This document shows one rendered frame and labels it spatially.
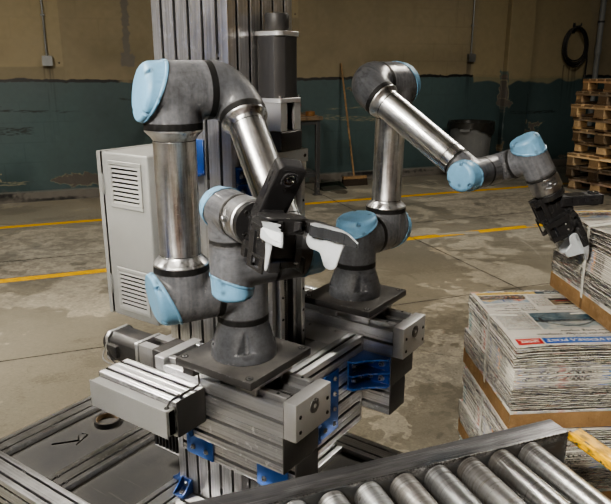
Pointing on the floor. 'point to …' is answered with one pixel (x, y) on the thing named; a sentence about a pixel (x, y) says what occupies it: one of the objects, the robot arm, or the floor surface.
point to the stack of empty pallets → (604, 135)
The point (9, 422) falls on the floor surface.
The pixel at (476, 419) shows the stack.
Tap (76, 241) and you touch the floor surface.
